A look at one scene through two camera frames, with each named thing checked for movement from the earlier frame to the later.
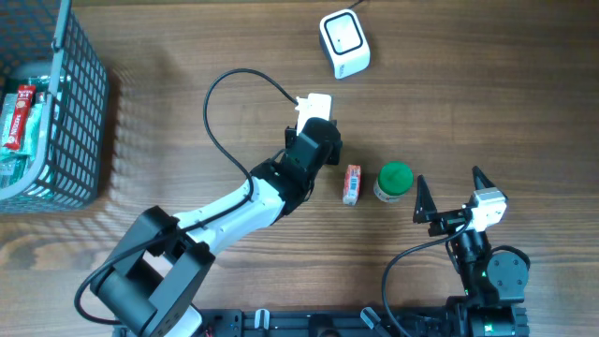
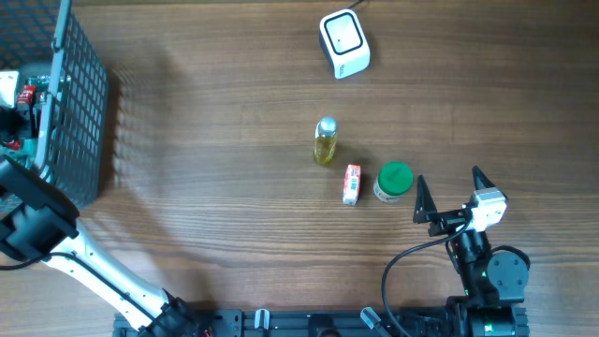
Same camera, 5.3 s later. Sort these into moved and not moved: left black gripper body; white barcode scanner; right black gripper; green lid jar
Moved: left black gripper body
Not moved: right black gripper; green lid jar; white barcode scanner
